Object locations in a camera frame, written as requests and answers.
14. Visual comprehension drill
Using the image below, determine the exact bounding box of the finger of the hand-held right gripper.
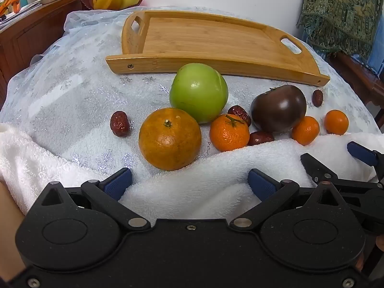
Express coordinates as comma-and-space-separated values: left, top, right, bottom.
347, 141, 384, 183
301, 153, 360, 188

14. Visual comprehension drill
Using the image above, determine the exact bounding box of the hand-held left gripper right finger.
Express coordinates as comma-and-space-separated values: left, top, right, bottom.
229, 168, 342, 233

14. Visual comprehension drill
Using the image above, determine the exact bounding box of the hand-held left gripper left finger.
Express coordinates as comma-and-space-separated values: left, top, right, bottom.
40, 167, 151, 232

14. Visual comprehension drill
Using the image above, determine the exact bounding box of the small mandarin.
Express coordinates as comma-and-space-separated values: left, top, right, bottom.
292, 116, 320, 146
324, 109, 349, 135

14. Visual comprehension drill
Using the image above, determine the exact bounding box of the red date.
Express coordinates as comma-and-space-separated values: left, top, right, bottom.
247, 131, 275, 146
110, 111, 130, 137
312, 89, 324, 108
227, 105, 252, 127

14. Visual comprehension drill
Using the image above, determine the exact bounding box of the mandarin with stem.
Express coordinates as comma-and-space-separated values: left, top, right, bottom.
209, 114, 250, 152

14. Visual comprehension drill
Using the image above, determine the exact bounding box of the large orange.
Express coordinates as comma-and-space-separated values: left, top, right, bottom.
138, 107, 202, 171

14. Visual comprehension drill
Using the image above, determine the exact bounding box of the dark purple tomato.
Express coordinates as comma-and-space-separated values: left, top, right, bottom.
250, 84, 307, 132

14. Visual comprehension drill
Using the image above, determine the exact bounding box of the green apple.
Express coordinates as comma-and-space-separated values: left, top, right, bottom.
169, 63, 228, 124

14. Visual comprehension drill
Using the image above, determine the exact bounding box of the wooden tray with handles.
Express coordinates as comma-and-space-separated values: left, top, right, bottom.
106, 10, 330, 87

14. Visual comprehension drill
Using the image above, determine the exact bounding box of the white towel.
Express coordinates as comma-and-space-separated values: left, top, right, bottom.
0, 123, 384, 216

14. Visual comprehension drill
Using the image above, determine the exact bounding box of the wooden bench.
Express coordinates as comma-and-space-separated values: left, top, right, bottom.
328, 52, 384, 117

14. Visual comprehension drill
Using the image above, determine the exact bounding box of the person's leg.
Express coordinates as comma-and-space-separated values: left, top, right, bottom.
0, 182, 26, 276

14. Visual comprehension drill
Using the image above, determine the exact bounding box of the green patterned shawl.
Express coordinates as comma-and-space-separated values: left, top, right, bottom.
296, 0, 384, 63

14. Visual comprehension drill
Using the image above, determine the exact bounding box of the wooden cabinet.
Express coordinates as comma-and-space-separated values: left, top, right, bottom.
0, 0, 84, 102

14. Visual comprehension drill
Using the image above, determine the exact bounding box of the stack of papers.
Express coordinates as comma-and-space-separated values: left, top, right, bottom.
0, 2, 41, 26

